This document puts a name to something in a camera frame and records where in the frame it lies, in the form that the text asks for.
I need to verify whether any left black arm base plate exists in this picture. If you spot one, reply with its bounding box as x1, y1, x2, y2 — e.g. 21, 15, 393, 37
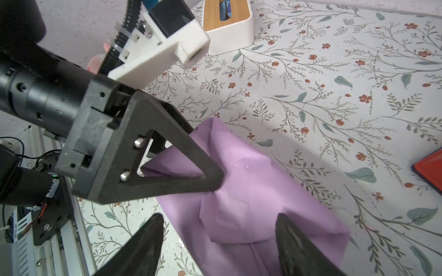
31, 172, 73, 246

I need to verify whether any pink wrapping paper sheet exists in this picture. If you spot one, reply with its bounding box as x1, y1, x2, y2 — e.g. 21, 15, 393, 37
157, 118, 350, 276

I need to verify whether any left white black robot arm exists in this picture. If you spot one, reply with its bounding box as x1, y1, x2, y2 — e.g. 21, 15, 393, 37
1, 1, 224, 204

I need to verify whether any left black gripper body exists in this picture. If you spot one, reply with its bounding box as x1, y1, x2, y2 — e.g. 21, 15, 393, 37
55, 74, 137, 178

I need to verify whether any pink plush toy red dress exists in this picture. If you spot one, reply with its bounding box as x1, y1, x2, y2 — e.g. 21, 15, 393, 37
86, 42, 111, 74

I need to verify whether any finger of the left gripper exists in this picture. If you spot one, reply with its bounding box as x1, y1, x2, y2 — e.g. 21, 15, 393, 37
73, 91, 224, 204
148, 101, 193, 158

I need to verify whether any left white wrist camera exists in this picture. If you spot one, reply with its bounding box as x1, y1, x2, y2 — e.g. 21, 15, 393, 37
99, 1, 210, 89

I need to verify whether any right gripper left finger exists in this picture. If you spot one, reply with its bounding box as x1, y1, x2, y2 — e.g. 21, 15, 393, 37
95, 213, 164, 276

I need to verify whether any white box with wooden lid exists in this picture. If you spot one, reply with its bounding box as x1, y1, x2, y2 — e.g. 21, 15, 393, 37
201, 0, 254, 56

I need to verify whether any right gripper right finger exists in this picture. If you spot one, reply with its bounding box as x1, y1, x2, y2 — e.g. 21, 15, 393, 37
276, 213, 347, 276

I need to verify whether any red tape dispenser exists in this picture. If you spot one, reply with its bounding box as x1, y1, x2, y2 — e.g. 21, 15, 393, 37
412, 148, 442, 194

